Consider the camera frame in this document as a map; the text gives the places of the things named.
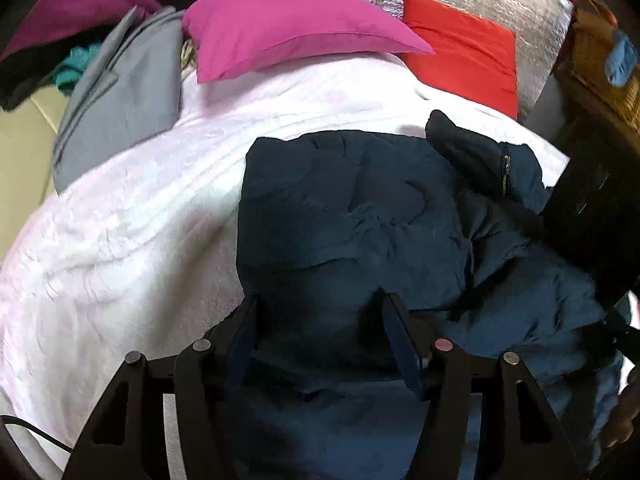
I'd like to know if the purple cloth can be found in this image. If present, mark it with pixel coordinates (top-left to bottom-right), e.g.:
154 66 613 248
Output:
0 0 162 63

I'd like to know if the white fleece blanket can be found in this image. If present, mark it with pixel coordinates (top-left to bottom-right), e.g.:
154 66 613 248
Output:
0 51 572 466

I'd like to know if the navy blue jacket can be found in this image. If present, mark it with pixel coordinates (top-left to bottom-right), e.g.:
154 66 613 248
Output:
227 109 626 480

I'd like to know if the wicker basket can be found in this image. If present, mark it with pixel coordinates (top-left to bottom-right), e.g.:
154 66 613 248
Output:
552 4 640 128

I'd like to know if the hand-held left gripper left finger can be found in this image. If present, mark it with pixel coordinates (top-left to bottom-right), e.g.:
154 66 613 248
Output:
62 296 259 480

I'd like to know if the magenta pillow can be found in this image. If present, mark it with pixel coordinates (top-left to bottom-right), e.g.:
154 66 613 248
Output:
182 0 435 84

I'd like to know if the black cloth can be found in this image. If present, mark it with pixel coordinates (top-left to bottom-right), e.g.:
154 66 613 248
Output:
0 30 83 112

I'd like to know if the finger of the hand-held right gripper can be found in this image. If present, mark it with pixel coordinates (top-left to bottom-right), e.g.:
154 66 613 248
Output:
502 194 547 242

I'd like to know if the person's right hand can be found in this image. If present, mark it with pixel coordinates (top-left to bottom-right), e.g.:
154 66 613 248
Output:
597 359 640 452

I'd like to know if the teal cloth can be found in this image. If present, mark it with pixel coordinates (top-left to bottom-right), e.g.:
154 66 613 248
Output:
54 42 105 95

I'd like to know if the grey cloth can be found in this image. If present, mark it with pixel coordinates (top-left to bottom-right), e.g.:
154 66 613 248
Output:
51 6 187 195

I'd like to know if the red pillow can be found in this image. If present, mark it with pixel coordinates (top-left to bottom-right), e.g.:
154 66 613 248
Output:
401 0 519 121

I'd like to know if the blue cloth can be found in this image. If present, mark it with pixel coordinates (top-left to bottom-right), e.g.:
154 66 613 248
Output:
604 30 640 87

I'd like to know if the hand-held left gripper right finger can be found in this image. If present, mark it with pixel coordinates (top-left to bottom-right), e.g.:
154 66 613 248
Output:
381 291 582 480

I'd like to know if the black cable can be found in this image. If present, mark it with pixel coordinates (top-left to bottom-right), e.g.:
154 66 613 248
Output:
0 414 71 461

